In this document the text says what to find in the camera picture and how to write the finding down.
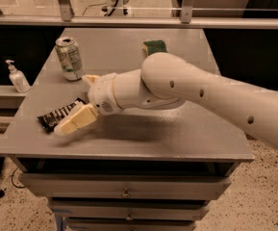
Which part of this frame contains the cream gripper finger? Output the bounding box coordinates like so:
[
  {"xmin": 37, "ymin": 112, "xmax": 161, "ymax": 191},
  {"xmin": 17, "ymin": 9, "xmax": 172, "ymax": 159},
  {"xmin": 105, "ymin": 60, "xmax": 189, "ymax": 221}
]
[
  {"xmin": 54, "ymin": 103, "xmax": 99, "ymax": 136},
  {"xmin": 82, "ymin": 74, "xmax": 100, "ymax": 87}
]

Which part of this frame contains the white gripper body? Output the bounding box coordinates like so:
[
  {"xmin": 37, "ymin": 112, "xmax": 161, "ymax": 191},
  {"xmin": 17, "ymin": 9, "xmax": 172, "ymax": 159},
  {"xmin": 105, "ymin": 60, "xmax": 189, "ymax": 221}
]
[{"xmin": 88, "ymin": 73, "xmax": 122, "ymax": 116}]

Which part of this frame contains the black rxbar chocolate wrapper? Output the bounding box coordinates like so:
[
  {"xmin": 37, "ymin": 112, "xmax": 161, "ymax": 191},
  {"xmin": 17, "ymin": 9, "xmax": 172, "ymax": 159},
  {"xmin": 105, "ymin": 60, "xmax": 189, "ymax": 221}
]
[{"xmin": 38, "ymin": 98, "xmax": 85, "ymax": 133}]

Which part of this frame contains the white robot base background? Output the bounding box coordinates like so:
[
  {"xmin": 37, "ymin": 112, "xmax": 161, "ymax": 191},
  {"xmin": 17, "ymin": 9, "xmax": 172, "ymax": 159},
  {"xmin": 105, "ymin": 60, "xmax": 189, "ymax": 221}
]
[{"xmin": 102, "ymin": 0, "xmax": 130, "ymax": 16}]

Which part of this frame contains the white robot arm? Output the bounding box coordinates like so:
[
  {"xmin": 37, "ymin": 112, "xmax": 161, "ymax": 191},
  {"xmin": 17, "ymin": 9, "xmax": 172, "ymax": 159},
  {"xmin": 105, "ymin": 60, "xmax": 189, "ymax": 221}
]
[{"xmin": 54, "ymin": 52, "xmax": 278, "ymax": 149}]

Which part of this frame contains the white green soda can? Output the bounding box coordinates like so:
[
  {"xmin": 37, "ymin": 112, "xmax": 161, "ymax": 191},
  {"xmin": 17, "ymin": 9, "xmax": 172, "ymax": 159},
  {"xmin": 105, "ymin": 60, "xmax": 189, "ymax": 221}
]
[{"xmin": 55, "ymin": 37, "xmax": 84, "ymax": 81}]

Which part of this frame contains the green yellow sponge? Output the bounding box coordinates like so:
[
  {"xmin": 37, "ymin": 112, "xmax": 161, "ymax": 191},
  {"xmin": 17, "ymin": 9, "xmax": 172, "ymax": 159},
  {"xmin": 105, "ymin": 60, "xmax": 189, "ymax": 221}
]
[{"xmin": 143, "ymin": 39, "xmax": 167, "ymax": 56}]

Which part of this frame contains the white pump sanitizer bottle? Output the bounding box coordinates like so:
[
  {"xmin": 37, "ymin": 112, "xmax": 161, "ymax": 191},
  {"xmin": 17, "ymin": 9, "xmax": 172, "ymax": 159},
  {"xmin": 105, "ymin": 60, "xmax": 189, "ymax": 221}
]
[{"xmin": 6, "ymin": 60, "xmax": 31, "ymax": 93}]

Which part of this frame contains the grey drawer cabinet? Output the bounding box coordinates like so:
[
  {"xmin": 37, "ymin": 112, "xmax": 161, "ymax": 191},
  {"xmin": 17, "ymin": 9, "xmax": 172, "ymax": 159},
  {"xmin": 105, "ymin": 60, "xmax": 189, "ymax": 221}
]
[{"xmin": 0, "ymin": 27, "xmax": 255, "ymax": 231}]

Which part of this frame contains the top grey drawer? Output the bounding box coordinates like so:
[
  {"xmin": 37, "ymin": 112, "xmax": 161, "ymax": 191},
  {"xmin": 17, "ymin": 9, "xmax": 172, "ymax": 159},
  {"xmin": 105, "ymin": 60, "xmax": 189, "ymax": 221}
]
[{"xmin": 19, "ymin": 173, "xmax": 231, "ymax": 200}]

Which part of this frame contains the grey drawer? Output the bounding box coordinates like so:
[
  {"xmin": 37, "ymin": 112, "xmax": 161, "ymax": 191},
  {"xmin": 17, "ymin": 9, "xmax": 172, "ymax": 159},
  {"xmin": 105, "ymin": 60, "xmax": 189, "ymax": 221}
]
[
  {"xmin": 66, "ymin": 218, "xmax": 196, "ymax": 231},
  {"xmin": 19, "ymin": 173, "xmax": 231, "ymax": 200},
  {"xmin": 48, "ymin": 200, "xmax": 209, "ymax": 220}
]

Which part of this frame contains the middle grey drawer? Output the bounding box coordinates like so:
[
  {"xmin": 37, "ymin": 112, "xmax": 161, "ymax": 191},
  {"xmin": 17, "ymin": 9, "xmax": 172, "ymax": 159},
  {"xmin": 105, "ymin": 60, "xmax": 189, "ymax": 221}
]
[{"xmin": 48, "ymin": 200, "xmax": 209, "ymax": 220}]

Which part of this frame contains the bottom grey drawer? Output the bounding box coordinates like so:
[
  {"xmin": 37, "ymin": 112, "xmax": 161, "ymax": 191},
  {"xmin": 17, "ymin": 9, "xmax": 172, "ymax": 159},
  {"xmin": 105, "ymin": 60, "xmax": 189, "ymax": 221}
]
[{"xmin": 66, "ymin": 218, "xmax": 196, "ymax": 231}]

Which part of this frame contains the black floor cable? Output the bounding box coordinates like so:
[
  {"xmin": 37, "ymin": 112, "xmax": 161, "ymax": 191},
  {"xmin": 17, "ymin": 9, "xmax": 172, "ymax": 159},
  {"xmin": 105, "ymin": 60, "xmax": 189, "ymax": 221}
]
[{"xmin": 11, "ymin": 167, "xmax": 26, "ymax": 190}]

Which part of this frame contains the metal window rail frame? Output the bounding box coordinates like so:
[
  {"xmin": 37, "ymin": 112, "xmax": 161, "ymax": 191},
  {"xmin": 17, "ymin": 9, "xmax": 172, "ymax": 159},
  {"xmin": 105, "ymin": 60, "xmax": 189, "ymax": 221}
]
[{"xmin": 0, "ymin": 0, "xmax": 278, "ymax": 30}]

